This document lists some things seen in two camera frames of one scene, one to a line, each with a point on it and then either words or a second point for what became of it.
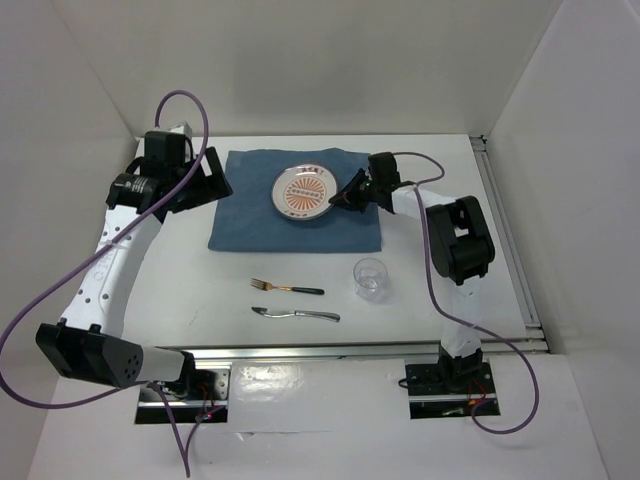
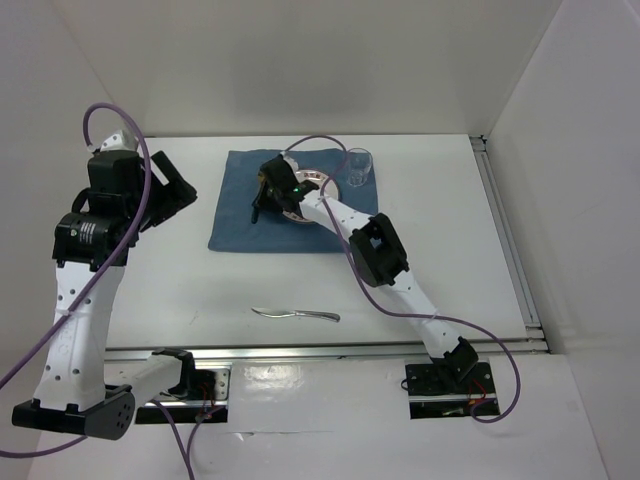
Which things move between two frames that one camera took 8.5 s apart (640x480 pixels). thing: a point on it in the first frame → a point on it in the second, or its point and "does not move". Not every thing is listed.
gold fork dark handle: x=267 y=287 → x=261 y=176
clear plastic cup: x=370 y=278 → x=359 y=162
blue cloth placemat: x=246 y=218 does not move
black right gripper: x=347 y=198 → x=264 y=202
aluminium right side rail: x=534 y=329 does not move
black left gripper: x=212 y=187 → x=174 y=195
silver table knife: x=276 y=313 does not move
